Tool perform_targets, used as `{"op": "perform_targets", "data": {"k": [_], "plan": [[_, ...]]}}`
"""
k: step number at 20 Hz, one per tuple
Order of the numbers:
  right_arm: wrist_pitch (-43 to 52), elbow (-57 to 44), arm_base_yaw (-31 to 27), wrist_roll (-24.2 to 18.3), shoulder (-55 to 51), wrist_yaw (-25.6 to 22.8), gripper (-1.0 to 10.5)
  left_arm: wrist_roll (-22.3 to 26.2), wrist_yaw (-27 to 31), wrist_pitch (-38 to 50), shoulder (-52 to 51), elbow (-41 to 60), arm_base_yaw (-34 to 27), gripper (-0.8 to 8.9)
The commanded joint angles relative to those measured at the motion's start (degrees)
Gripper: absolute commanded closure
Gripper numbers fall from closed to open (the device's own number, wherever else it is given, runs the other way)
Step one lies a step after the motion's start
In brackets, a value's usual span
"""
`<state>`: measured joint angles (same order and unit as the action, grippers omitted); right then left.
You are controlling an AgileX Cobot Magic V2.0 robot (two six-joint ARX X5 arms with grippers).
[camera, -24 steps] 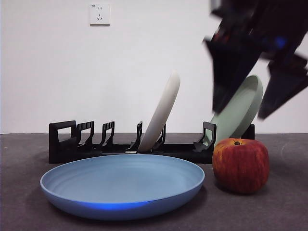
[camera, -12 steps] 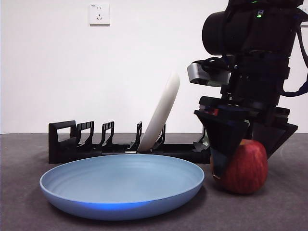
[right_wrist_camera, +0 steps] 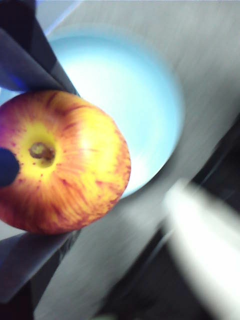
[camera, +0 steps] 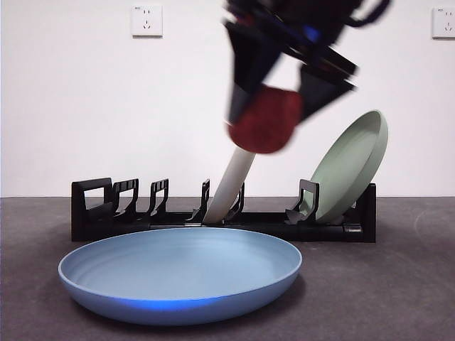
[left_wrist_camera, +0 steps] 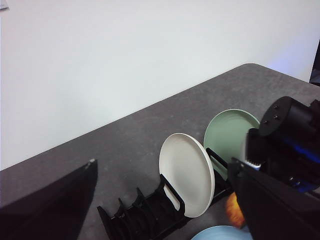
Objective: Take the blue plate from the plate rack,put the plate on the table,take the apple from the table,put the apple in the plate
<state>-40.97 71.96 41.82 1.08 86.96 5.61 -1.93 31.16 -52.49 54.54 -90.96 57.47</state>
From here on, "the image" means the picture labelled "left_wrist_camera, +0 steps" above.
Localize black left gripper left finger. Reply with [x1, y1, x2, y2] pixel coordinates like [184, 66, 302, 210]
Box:
[0, 159, 98, 240]

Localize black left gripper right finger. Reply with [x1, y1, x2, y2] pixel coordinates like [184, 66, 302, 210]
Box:
[227, 157, 320, 240]

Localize red apple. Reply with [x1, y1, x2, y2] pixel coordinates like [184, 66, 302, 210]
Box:
[224, 192, 246, 230]

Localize blue plate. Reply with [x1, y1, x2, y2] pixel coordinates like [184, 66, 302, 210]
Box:
[191, 224, 253, 240]

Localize green plate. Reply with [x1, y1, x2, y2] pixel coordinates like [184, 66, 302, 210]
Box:
[203, 108, 261, 181]

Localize white plate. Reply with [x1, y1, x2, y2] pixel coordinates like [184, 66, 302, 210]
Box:
[158, 132, 216, 218]

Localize black plate rack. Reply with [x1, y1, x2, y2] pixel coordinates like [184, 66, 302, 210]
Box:
[96, 147, 235, 240]

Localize black background panel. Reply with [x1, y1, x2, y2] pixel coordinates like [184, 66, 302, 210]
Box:
[309, 37, 320, 87]

